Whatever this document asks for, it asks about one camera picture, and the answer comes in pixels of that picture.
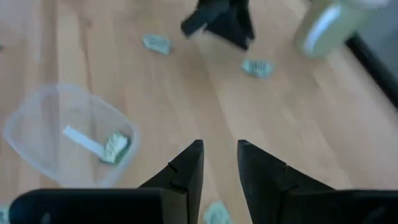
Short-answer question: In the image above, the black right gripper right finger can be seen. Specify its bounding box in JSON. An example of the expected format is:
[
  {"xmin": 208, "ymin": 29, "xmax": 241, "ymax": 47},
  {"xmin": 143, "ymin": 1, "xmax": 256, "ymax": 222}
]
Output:
[{"xmin": 237, "ymin": 139, "xmax": 398, "ymax": 224}]

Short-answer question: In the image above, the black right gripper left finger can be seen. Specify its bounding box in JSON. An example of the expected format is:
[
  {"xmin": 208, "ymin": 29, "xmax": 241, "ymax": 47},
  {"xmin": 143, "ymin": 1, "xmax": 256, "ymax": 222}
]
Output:
[{"xmin": 8, "ymin": 139, "xmax": 205, "ymax": 224}]

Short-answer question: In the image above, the green white sweetener packet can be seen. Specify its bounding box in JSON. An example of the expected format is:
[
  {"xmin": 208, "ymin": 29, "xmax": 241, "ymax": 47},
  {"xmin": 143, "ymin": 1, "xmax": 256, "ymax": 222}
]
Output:
[
  {"xmin": 0, "ymin": 205, "xmax": 10, "ymax": 224},
  {"xmin": 142, "ymin": 33, "xmax": 172, "ymax": 56},
  {"xmin": 203, "ymin": 200, "xmax": 233, "ymax": 224},
  {"xmin": 99, "ymin": 132, "xmax": 131, "ymax": 165},
  {"xmin": 241, "ymin": 58, "xmax": 275, "ymax": 78}
]

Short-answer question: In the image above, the long white stick packet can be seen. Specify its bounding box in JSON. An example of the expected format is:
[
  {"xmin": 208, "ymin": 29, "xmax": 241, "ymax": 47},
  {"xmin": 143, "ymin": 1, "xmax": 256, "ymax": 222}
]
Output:
[{"xmin": 63, "ymin": 124, "xmax": 106, "ymax": 158}]

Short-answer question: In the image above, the clear plastic bin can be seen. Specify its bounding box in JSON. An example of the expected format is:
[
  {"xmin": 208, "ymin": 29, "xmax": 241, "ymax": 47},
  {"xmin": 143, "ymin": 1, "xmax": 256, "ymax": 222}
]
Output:
[{"xmin": 2, "ymin": 82, "xmax": 141, "ymax": 189}]

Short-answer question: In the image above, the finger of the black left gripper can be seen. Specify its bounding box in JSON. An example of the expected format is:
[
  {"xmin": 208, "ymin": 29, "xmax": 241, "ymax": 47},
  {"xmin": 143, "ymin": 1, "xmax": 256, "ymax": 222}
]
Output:
[
  {"xmin": 180, "ymin": 0, "xmax": 231, "ymax": 38},
  {"xmin": 205, "ymin": 0, "xmax": 256, "ymax": 51}
]

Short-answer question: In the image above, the pale cylindrical jar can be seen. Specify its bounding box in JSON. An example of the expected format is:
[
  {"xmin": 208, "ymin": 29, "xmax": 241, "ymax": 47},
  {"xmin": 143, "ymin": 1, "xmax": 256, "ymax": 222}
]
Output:
[{"xmin": 294, "ymin": 0, "xmax": 389, "ymax": 59}]

